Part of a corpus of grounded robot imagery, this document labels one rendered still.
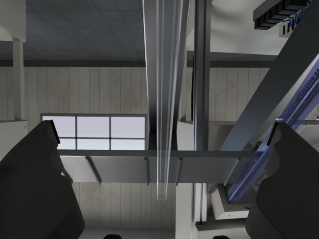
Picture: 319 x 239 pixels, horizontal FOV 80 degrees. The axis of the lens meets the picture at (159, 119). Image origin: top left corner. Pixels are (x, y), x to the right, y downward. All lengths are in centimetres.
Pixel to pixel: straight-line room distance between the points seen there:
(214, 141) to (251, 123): 37
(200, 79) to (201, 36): 13
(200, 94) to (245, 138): 23
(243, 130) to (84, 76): 371
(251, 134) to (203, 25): 39
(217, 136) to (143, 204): 342
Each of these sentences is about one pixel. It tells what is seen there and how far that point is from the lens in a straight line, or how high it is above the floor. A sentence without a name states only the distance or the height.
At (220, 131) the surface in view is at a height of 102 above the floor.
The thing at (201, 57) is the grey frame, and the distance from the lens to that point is 63.
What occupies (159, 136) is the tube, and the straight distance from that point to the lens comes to 18.
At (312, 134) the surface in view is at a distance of 53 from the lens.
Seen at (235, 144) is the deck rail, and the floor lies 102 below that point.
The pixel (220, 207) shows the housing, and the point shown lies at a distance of 65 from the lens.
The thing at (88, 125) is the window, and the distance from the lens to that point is 392.
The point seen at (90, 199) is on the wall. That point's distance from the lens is 428.
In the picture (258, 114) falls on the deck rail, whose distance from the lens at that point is 41.
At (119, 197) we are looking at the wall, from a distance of 411.
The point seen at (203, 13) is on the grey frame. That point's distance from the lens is 68.
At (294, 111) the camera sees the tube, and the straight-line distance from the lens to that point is 19.
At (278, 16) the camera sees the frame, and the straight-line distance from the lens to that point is 69.
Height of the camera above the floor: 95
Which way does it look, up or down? 2 degrees up
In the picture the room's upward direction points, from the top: 179 degrees counter-clockwise
